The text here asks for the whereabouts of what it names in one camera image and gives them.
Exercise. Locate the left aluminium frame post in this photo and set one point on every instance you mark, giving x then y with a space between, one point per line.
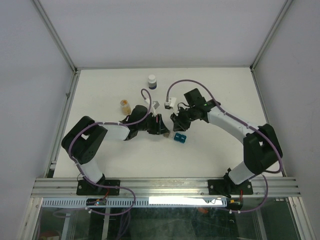
54 34

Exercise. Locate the right aluminium frame post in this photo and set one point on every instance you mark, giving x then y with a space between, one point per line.
272 31

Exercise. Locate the aluminium frame post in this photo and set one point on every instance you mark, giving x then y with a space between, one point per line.
54 34
272 31

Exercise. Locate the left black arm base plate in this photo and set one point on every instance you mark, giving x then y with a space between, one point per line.
84 188

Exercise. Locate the white cap dark bottle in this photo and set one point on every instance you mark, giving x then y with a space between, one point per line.
152 82

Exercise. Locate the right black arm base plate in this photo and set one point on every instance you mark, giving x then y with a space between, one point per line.
228 189

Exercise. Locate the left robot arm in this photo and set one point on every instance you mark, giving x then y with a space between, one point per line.
83 141

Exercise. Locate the aluminium front rail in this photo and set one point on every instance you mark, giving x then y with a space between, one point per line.
273 186

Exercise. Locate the tan pill box compartment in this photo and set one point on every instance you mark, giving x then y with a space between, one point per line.
169 135

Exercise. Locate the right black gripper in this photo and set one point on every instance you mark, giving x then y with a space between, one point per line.
178 124

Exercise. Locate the grey slotted cable duct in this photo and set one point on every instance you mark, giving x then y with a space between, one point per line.
139 202

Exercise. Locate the amber pill bottle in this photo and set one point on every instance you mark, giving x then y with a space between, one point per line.
125 107

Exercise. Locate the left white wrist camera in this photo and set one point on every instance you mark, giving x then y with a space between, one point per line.
154 106

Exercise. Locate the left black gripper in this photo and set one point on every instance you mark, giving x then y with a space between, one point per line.
159 127

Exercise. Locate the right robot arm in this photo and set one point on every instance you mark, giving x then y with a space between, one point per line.
261 148

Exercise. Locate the teal pill box compartments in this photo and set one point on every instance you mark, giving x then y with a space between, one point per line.
181 138

